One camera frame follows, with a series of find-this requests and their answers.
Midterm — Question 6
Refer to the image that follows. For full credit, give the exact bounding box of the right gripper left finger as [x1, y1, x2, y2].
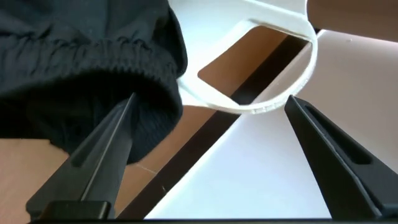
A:
[25, 92, 139, 220]

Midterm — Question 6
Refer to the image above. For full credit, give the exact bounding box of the white laundry basket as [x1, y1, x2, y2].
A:
[167, 0, 319, 116]

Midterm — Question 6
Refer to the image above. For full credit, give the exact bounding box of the black garment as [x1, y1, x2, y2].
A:
[0, 0, 189, 165]

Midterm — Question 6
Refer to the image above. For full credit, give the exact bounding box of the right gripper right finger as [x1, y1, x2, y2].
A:
[284, 94, 398, 220]

